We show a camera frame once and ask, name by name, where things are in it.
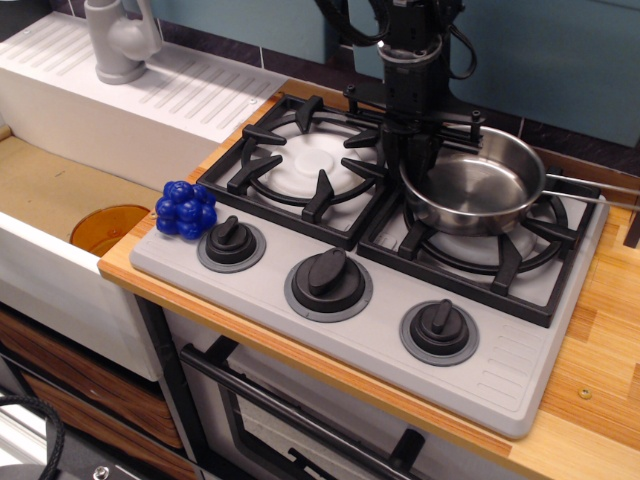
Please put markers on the black right burner grate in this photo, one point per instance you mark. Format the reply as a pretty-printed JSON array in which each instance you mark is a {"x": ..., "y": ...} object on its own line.
[{"x": 543, "y": 296}]

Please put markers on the white right burner plate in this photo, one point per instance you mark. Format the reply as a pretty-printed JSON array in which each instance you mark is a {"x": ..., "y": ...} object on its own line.
[{"x": 480, "y": 255}]

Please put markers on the black stove knob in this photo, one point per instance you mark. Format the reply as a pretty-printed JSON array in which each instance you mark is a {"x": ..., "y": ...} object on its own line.
[
  {"x": 439, "y": 333},
  {"x": 231, "y": 247},
  {"x": 328, "y": 287}
]

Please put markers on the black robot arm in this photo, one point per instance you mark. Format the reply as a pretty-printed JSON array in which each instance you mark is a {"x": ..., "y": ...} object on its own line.
[{"x": 406, "y": 25}]

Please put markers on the black middle stove knob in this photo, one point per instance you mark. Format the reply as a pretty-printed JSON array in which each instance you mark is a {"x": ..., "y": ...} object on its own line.
[{"x": 328, "y": 287}]

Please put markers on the stainless steel pan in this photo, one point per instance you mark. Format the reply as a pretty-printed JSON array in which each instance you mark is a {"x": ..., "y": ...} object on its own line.
[{"x": 488, "y": 190}]

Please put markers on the upper wooden drawer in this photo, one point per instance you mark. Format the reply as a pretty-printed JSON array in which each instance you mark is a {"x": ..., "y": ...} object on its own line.
[{"x": 100, "y": 381}]

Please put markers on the teal cabinet left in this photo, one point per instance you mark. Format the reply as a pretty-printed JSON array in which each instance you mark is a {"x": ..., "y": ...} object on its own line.
[{"x": 293, "y": 27}]

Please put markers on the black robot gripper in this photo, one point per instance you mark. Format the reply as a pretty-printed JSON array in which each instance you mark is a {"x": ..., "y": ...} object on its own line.
[{"x": 415, "y": 97}]

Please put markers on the blue toy blueberry cluster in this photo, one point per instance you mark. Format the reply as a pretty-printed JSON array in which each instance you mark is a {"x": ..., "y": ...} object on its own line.
[{"x": 185, "y": 209}]

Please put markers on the black left burner grate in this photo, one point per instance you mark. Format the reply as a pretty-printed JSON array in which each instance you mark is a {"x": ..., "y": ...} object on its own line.
[{"x": 336, "y": 219}]

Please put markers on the lower wooden drawer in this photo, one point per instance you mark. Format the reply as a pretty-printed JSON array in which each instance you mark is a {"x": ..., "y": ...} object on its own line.
[{"x": 123, "y": 440}]

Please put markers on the teal cabinet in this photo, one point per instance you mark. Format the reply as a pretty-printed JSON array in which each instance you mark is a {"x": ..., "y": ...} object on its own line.
[
  {"x": 293, "y": 27},
  {"x": 569, "y": 64}
]

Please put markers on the white toy sink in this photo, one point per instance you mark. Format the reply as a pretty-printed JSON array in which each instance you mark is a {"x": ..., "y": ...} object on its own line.
[{"x": 71, "y": 145}]

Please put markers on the teal cabinet right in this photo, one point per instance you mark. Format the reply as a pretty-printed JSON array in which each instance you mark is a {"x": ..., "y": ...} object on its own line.
[{"x": 569, "y": 64}]

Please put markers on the black left stove knob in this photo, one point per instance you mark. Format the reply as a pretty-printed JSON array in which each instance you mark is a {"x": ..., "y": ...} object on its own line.
[{"x": 231, "y": 247}]

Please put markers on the black right stove knob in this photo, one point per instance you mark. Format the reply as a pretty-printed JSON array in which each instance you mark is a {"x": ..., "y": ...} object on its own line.
[{"x": 439, "y": 333}]

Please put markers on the black burner grate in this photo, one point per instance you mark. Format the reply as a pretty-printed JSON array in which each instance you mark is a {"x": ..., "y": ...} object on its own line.
[
  {"x": 543, "y": 296},
  {"x": 336, "y": 219}
]

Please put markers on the wooden drawer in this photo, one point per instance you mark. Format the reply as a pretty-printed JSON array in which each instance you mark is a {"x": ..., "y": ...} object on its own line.
[
  {"x": 100, "y": 381},
  {"x": 123, "y": 440}
]

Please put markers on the grey toy faucet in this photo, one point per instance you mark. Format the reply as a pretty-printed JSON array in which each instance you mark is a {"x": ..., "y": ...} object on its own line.
[{"x": 121, "y": 45}]

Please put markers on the oven door with handle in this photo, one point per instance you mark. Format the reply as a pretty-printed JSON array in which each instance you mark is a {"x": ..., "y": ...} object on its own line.
[{"x": 279, "y": 423}]

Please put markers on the grey toy stove top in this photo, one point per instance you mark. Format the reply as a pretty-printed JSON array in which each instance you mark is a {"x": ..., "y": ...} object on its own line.
[{"x": 500, "y": 386}]

